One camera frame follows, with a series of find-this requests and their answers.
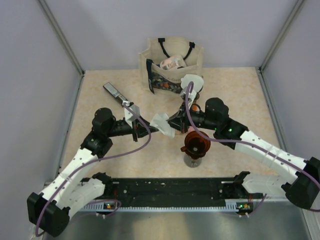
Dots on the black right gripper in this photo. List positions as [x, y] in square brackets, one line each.
[179, 121]

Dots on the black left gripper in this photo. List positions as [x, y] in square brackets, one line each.
[139, 129]

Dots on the dark green glass dripper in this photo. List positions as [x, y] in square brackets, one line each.
[197, 96]

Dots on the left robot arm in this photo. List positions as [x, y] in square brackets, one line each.
[51, 209]

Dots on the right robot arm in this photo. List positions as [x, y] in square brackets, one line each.
[298, 179]

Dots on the black rectangular box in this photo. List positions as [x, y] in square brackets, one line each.
[117, 95]

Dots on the dark glass beaker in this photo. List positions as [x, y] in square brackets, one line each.
[190, 162]

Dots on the pink pouch in bag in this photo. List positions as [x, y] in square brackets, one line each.
[172, 63]

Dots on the beige canvas tote bag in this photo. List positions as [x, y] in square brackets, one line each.
[158, 49]

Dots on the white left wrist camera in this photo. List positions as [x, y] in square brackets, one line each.
[131, 112]

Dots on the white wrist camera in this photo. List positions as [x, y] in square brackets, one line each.
[131, 112]
[191, 96]

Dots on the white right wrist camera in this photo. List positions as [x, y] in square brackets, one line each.
[191, 96]

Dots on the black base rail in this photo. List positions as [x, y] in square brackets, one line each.
[173, 192]

